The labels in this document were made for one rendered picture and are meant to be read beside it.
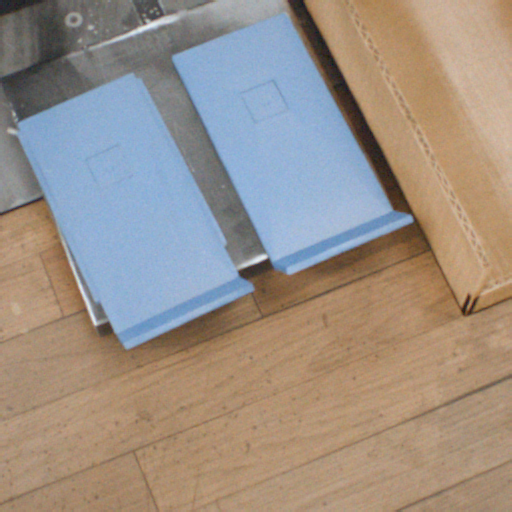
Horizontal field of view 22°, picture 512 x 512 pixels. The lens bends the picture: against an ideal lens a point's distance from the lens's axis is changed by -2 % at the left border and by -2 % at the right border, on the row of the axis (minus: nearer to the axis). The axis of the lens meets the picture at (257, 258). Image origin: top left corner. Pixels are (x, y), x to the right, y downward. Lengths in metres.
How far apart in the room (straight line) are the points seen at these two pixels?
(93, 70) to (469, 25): 0.22
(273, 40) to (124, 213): 0.13
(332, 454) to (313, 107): 0.19
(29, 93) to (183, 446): 0.22
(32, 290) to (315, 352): 0.16
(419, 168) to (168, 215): 0.13
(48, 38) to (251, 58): 0.13
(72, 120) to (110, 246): 0.08
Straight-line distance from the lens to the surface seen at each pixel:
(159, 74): 0.75
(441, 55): 0.78
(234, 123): 0.73
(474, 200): 0.74
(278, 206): 0.70
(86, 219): 0.71
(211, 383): 0.70
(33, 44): 0.79
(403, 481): 0.69
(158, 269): 0.69
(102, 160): 0.72
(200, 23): 0.76
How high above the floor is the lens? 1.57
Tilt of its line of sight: 68 degrees down
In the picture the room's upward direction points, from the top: straight up
